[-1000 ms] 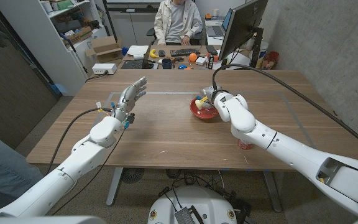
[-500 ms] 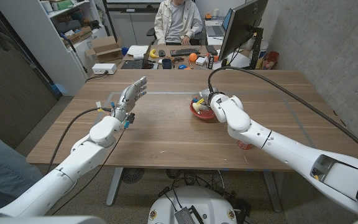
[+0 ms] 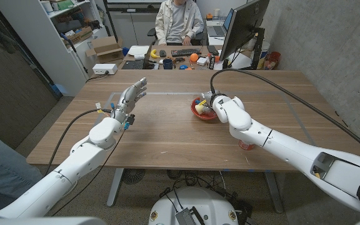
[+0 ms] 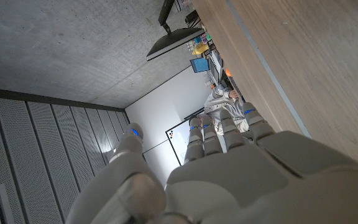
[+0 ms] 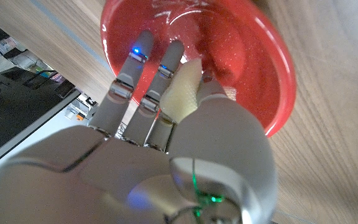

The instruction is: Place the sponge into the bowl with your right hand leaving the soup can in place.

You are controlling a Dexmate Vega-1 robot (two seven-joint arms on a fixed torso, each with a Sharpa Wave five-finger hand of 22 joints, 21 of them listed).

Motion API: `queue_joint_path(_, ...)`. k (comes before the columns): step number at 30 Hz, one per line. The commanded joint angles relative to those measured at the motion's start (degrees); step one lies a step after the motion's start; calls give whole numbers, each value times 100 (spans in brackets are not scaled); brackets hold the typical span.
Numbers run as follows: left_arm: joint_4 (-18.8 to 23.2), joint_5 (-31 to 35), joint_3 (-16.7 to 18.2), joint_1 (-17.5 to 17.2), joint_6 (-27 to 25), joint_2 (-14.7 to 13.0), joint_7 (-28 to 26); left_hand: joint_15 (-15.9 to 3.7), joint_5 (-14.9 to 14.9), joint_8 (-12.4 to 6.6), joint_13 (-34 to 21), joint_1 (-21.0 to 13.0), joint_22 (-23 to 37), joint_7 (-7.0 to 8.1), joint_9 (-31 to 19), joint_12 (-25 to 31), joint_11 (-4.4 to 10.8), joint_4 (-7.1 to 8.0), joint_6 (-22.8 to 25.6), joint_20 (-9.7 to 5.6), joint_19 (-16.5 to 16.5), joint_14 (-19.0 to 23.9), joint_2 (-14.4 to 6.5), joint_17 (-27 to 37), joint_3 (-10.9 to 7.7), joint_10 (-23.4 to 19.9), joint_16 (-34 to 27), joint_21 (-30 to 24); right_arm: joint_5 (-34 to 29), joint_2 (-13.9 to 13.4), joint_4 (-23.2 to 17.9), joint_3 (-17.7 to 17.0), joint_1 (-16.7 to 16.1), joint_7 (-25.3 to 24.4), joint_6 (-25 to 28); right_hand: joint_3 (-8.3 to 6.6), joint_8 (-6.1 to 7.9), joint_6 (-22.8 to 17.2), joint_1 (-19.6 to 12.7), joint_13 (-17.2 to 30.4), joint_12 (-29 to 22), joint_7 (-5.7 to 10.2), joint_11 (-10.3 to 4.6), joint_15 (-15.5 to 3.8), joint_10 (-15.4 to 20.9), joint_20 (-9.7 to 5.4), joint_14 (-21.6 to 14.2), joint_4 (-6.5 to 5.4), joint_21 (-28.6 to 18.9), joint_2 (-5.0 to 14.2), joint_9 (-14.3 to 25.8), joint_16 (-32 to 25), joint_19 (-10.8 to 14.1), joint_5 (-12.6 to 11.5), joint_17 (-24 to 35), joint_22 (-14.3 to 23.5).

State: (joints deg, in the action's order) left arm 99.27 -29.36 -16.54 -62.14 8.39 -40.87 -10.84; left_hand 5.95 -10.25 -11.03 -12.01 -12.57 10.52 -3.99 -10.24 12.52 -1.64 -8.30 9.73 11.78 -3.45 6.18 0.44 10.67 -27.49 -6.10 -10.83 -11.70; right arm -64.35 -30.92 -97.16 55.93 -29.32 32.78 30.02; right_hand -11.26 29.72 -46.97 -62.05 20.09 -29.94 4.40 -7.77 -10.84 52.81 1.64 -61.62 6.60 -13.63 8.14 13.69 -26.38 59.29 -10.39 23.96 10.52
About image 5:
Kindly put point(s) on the pale yellow sponge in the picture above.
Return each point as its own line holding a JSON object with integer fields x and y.
{"x": 182, "y": 90}

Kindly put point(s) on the black computer monitor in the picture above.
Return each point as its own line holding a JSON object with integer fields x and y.
{"x": 11, "y": 118}

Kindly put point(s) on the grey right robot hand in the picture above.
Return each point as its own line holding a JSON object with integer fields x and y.
{"x": 135, "y": 174}

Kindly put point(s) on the red bowl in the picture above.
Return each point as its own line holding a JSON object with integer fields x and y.
{"x": 244, "y": 46}

